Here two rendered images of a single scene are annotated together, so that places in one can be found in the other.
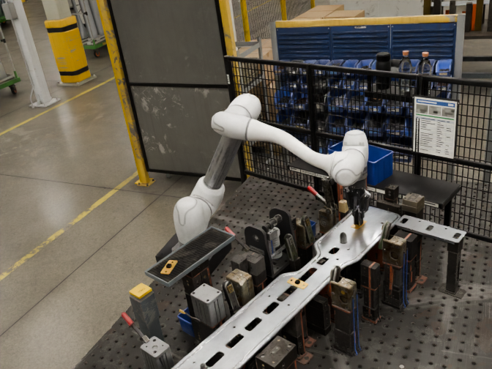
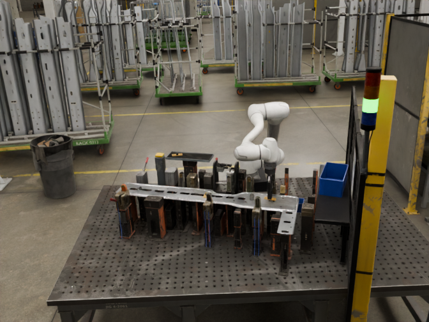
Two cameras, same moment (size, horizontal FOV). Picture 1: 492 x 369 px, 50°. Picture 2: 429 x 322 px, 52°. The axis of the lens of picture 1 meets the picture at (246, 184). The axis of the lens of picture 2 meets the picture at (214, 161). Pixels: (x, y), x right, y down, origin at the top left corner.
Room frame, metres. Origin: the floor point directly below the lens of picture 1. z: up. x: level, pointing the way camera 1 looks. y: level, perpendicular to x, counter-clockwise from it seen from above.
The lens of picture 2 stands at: (0.33, -2.70, 2.49)
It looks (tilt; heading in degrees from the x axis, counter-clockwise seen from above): 23 degrees down; 61
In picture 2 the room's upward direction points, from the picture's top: 2 degrees counter-clockwise
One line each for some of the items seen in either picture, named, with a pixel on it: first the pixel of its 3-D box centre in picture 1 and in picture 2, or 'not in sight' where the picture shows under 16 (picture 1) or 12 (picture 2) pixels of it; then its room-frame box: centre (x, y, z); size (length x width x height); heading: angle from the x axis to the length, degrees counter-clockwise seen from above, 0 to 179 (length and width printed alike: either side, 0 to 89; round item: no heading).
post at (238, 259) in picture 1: (244, 296); (203, 193); (1.75, 0.07, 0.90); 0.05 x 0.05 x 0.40; 45
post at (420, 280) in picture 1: (414, 252); (287, 236); (1.97, -0.73, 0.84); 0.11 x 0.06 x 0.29; 45
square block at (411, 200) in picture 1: (412, 229); (306, 229); (2.10, -0.76, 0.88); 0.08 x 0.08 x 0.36; 45
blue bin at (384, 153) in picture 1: (359, 161); (334, 179); (2.48, -0.61, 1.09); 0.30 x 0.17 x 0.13; 38
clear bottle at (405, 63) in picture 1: (405, 71); not in sight; (2.53, -0.86, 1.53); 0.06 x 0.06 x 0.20
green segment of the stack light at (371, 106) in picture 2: not in sight; (370, 104); (1.95, -1.32, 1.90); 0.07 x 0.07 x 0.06
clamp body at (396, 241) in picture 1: (394, 272); (256, 230); (1.81, -0.58, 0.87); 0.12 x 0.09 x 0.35; 45
